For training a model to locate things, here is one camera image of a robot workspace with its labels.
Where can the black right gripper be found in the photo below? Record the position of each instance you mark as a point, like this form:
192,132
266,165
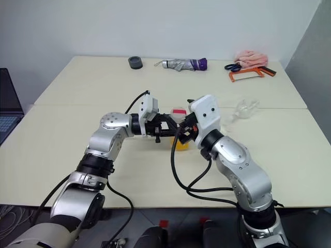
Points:
187,129

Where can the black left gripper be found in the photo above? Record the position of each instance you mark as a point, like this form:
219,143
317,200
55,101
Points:
155,127

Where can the clear bottle with orange drink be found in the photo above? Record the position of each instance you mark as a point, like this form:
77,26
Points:
181,147

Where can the clear wine glass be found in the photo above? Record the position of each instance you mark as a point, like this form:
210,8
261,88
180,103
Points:
244,109

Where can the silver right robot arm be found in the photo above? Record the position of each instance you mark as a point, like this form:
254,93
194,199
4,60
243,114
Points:
240,160

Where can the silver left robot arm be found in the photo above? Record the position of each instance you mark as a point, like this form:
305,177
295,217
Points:
103,144

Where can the folded silver purple umbrella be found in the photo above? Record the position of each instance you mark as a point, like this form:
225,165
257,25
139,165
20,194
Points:
181,64

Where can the orange hacksaw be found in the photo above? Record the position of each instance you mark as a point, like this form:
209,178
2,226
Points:
232,77

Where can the black round tape roll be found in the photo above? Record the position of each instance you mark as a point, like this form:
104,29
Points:
135,63

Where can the pink towel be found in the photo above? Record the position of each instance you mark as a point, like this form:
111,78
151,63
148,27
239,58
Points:
250,58

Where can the small red tab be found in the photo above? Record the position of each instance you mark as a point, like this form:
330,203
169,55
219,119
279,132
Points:
204,220
164,223

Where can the dark rounded shape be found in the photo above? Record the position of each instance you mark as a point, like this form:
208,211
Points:
219,235
152,237

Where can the small black metal device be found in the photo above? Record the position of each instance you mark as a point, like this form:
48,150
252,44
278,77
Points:
113,243

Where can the dark laptop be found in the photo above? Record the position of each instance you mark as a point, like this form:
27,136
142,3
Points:
9,98

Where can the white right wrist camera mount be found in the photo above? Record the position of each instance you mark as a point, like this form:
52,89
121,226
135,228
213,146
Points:
207,121

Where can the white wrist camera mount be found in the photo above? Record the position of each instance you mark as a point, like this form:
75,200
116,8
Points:
207,121
147,108

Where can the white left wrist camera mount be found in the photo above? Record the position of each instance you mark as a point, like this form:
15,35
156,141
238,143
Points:
147,108

